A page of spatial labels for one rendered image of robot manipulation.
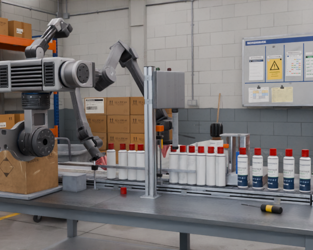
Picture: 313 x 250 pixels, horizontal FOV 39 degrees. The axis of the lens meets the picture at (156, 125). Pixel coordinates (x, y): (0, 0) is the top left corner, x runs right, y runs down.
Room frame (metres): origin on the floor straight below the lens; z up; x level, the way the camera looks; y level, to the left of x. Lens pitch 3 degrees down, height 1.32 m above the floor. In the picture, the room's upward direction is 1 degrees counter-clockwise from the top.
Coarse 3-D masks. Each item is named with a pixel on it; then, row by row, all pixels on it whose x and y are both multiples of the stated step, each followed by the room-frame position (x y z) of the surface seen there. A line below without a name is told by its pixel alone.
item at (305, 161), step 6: (306, 150) 2.08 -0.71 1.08; (306, 156) 2.08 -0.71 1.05; (300, 162) 2.09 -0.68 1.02; (306, 162) 2.07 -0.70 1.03; (300, 168) 2.09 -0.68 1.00; (306, 168) 2.07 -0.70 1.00; (300, 174) 2.09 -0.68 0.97; (306, 174) 2.07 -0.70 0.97; (300, 180) 2.09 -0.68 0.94; (306, 180) 2.07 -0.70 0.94; (300, 186) 2.09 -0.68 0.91; (306, 186) 2.07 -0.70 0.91; (306, 192) 2.07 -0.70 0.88
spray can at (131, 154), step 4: (132, 144) 2.46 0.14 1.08; (132, 148) 2.46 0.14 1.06; (128, 152) 2.46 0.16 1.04; (132, 152) 2.45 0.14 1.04; (128, 156) 2.46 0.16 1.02; (132, 156) 2.45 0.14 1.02; (128, 160) 2.46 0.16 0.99; (132, 160) 2.45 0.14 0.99; (128, 164) 2.46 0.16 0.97; (132, 164) 2.45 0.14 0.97; (128, 172) 2.46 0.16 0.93; (132, 172) 2.45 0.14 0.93; (128, 176) 2.46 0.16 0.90; (132, 176) 2.45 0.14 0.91; (136, 176) 2.47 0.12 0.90; (128, 180) 2.46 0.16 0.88; (132, 180) 2.45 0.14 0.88; (136, 180) 2.47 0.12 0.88
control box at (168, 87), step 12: (156, 72) 2.22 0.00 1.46; (168, 72) 2.25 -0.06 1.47; (180, 72) 2.29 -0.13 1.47; (156, 84) 2.22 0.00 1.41; (168, 84) 2.25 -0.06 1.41; (180, 84) 2.29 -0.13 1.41; (156, 96) 2.22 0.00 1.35; (168, 96) 2.25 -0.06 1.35; (180, 96) 2.29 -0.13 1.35; (156, 108) 2.22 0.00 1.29; (168, 108) 2.25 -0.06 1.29
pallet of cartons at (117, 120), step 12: (84, 108) 6.32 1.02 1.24; (96, 108) 6.24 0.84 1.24; (108, 108) 6.16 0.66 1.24; (120, 108) 6.09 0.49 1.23; (132, 108) 6.02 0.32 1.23; (96, 120) 6.24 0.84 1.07; (108, 120) 6.17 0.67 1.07; (120, 120) 6.09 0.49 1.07; (132, 120) 6.02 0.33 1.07; (144, 120) 5.95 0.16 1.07; (96, 132) 6.27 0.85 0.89; (108, 132) 6.17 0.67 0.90; (120, 132) 6.10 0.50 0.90; (132, 132) 6.02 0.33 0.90; (144, 132) 5.95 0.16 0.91; (144, 144) 5.95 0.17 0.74
